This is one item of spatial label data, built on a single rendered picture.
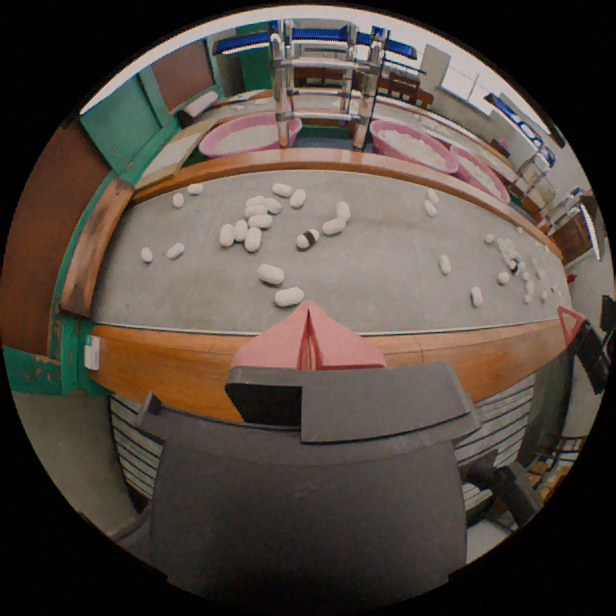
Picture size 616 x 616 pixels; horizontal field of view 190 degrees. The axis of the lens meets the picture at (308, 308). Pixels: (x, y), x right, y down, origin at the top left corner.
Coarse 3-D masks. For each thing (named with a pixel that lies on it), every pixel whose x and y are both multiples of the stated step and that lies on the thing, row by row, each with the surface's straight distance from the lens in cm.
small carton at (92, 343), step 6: (90, 336) 43; (90, 342) 43; (96, 342) 43; (90, 348) 43; (96, 348) 43; (90, 354) 43; (96, 354) 43; (90, 360) 43; (96, 360) 43; (90, 366) 43; (96, 366) 44
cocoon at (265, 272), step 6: (264, 264) 25; (258, 270) 25; (264, 270) 25; (270, 270) 24; (276, 270) 24; (258, 276) 25; (264, 276) 25; (270, 276) 24; (276, 276) 24; (282, 276) 24; (270, 282) 25; (276, 282) 24
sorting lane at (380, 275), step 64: (256, 192) 37; (320, 192) 35; (384, 192) 39; (128, 256) 47; (192, 256) 33; (256, 256) 28; (320, 256) 27; (384, 256) 30; (448, 256) 37; (128, 320) 39; (192, 320) 29; (256, 320) 25; (384, 320) 26; (448, 320) 32; (512, 320) 49
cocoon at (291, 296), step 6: (294, 288) 23; (276, 294) 24; (282, 294) 23; (288, 294) 23; (294, 294) 23; (300, 294) 23; (276, 300) 23; (282, 300) 23; (288, 300) 23; (294, 300) 23; (300, 300) 23; (282, 306) 24
